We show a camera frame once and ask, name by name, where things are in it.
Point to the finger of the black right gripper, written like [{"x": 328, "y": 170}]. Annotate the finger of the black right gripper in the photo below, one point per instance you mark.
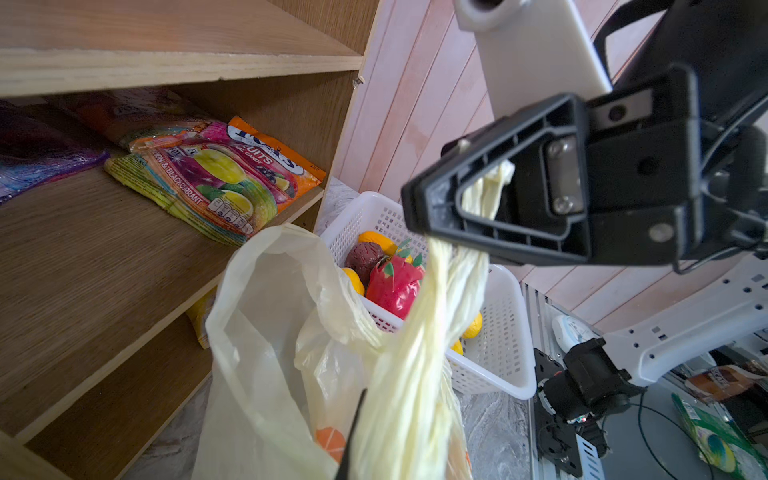
[{"x": 495, "y": 194}]

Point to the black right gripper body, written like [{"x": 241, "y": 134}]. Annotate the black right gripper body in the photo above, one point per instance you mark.
[{"x": 675, "y": 161}]

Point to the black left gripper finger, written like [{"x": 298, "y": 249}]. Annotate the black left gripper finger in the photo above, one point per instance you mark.
[{"x": 344, "y": 470}]

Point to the yellow plastic grocery bag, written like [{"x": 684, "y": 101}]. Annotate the yellow plastic grocery bag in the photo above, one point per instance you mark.
[{"x": 293, "y": 348}]

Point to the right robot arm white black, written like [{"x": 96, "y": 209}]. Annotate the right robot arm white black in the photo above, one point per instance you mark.
[{"x": 600, "y": 376}]

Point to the white round clock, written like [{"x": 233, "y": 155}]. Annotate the white round clock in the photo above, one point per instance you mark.
[{"x": 569, "y": 331}]

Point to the yellow starfruit toy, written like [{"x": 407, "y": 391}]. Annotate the yellow starfruit toy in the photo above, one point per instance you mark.
[{"x": 470, "y": 333}]

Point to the white plastic fruit basket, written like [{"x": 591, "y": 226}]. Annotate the white plastic fruit basket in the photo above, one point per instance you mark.
[{"x": 501, "y": 356}]

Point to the orange fruit toy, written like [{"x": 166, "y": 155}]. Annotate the orange fruit toy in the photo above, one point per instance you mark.
[{"x": 388, "y": 246}]

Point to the pink dragon fruit toy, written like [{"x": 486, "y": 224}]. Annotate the pink dragon fruit toy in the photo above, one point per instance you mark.
[{"x": 395, "y": 283}]

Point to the dark red mangosteen toy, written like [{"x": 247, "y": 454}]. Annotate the dark red mangosteen toy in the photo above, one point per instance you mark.
[{"x": 362, "y": 258}]

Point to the yellow lemon toy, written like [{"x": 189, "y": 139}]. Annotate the yellow lemon toy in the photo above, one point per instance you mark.
[{"x": 355, "y": 281}]

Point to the yellow chips bag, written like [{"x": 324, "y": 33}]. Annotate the yellow chips bag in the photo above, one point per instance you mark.
[{"x": 198, "y": 313}]

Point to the wooden shelf unit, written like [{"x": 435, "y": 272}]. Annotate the wooden shelf unit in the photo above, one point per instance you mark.
[{"x": 97, "y": 356}]

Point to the green product packet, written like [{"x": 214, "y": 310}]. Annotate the green product packet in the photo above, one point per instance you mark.
[{"x": 722, "y": 446}]

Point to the yellow green snack bag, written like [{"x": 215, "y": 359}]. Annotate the yellow green snack bag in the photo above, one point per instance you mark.
[{"x": 216, "y": 188}]

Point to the orange snack bag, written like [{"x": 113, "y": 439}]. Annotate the orange snack bag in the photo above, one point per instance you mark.
[{"x": 151, "y": 117}]

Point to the purple snack bag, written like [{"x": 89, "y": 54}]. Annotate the purple snack bag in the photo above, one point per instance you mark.
[{"x": 34, "y": 153}]

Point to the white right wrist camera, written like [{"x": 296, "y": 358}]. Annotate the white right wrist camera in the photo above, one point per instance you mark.
[{"x": 532, "y": 50}]

